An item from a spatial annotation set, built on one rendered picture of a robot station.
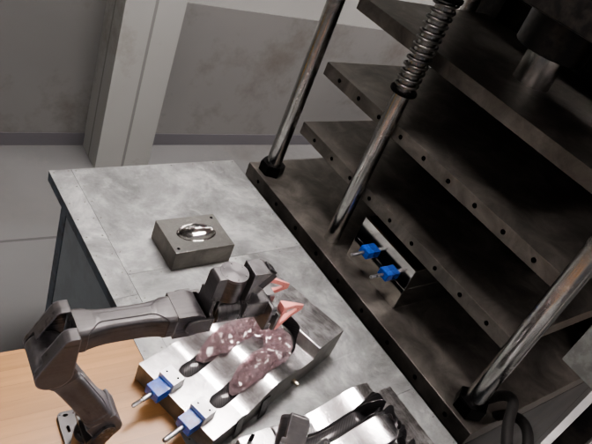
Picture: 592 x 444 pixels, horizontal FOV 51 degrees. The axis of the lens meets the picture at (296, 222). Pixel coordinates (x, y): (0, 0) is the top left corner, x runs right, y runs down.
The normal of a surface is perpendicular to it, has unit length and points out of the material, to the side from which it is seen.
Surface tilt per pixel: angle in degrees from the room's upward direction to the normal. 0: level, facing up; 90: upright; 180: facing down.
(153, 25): 90
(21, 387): 0
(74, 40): 90
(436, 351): 0
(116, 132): 90
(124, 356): 0
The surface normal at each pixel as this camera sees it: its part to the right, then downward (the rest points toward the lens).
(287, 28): 0.48, 0.65
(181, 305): 0.35, -0.76
